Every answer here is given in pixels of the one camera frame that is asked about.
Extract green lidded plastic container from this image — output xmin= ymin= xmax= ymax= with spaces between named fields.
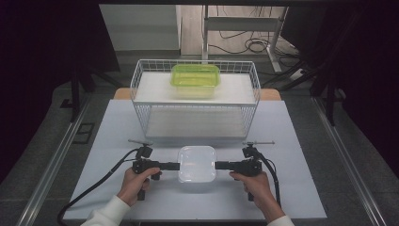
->
xmin=169 ymin=63 xmax=222 ymax=99

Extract black floor cables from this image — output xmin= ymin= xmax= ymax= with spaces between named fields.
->
xmin=208 ymin=5 xmax=299 ymax=57

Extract tan wooden board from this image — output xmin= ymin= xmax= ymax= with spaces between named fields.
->
xmin=113 ymin=87 xmax=282 ymax=102

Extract person's left hand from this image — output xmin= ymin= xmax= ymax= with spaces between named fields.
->
xmin=117 ymin=167 xmax=163 ymax=207

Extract black metal stand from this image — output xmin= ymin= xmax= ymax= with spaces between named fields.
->
xmin=60 ymin=60 xmax=124 ymax=124
xmin=261 ymin=57 xmax=346 ymax=127

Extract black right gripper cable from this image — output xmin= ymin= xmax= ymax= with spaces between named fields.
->
xmin=253 ymin=150 xmax=282 ymax=209

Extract white cabinet panel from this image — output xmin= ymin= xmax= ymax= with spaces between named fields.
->
xmin=99 ymin=4 xmax=184 ymax=53

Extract white metal desk frame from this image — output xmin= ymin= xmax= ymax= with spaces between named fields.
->
xmin=201 ymin=5 xmax=290 ymax=73

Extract white wire shelf rack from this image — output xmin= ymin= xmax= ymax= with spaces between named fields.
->
xmin=129 ymin=58 xmax=263 ymax=141

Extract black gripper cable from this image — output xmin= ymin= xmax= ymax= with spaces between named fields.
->
xmin=253 ymin=150 xmax=282 ymax=209
xmin=56 ymin=148 xmax=140 ymax=226

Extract white power strip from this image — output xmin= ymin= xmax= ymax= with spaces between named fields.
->
xmin=287 ymin=67 xmax=306 ymax=82

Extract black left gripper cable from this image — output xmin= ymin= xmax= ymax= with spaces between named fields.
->
xmin=56 ymin=148 xmax=140 ymax=226

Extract person's right hand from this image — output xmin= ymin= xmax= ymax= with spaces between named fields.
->
xmin=228 ymin=170 xmax=286 ymax=221

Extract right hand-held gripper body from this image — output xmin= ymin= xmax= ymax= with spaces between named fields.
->
xmin=230 ymin=140 xmax=276 ymax=202

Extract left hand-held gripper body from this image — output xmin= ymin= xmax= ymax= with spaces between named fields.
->
xmin=127 ymin=138 xmax=163 ymax=202

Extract translucent white lidded container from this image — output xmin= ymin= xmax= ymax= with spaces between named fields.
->
xmin=176 ymin=144 xmax=217 ymax=184

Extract metal floor rail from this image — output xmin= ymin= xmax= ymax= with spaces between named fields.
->
xmin=311 ymin=96 xmax=389 ymax=226
xmin=14 ymin=93 xmax=92 ymax=226

